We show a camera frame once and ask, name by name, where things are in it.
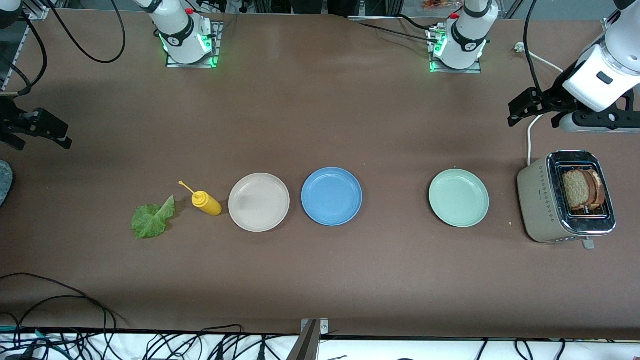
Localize green lettuce leaf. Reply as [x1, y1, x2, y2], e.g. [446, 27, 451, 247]
[131, 195, 176, 240]

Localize brown bread slice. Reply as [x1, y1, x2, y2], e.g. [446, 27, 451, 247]
[561, 169, 597, 211]
[586, 170, 607, 209]

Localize yellow mustard squeeze bottle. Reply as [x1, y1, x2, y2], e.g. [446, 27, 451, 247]
[178, 180, 223, 217]

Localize orange packaged item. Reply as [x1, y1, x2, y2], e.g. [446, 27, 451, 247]
[421, 0, 464, 11]

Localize tangled black cables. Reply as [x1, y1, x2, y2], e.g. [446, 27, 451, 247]
[0, 312, 640, 360]

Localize black base cable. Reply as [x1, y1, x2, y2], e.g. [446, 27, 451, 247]
[347, 14, 441, 43]

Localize silver beige toaster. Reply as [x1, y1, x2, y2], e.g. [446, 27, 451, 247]
[517, 150, 617, 251]

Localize blue plate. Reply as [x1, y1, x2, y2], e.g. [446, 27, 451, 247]
[301, 166, 363, 227]

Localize green plate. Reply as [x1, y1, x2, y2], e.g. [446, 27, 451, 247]
[428, 168, 490, 228]

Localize metal table edge bracket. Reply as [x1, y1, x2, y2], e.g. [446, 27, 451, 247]
[300, 318, 330, 336]

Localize beige plate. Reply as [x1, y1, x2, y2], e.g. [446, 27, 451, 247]
[228, 172, 291, 233]

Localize grey aluminium bar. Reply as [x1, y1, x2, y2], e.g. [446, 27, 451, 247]
[286, 320, 321, 360]

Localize long black table cable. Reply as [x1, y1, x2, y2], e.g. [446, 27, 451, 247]
[15, 295, 108, 333]
[0, 272, 121, 333]

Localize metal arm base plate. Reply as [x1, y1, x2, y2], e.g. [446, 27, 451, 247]
[165, 20, 221, 69]
[428, 25, 484, 75]

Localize white toaster power cable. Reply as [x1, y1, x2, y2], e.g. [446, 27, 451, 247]
[514, 42, 569, 167]

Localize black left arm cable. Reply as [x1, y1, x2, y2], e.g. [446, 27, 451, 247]
[523, 0, 546, 96]

